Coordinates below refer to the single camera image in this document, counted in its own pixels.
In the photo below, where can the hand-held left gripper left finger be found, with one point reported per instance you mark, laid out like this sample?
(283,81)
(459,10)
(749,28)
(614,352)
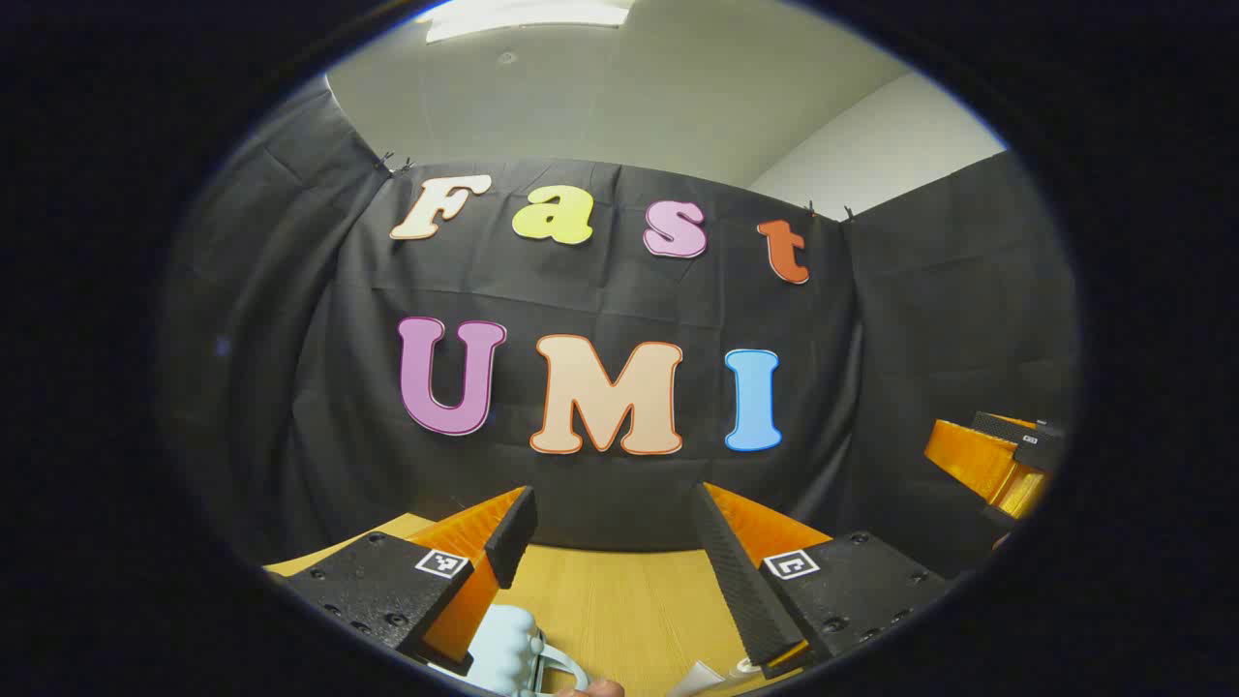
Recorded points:
(511,537)

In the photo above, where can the light blue suitcase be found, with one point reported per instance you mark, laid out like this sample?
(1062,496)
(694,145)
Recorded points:
(508,644)

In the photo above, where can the white squeeze tube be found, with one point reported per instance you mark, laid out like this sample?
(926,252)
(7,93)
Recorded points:
(692,681)

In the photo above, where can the ceiling light panel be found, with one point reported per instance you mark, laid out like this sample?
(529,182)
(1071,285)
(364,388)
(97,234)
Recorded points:
(528,17)

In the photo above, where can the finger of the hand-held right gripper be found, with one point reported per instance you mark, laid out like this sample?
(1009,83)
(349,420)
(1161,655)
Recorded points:
(968,460)

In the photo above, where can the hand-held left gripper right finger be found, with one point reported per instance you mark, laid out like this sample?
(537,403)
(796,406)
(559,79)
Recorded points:
(736,581)

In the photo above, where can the black backdrop cloth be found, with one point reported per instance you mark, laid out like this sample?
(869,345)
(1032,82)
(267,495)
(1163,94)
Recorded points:
(339,290)

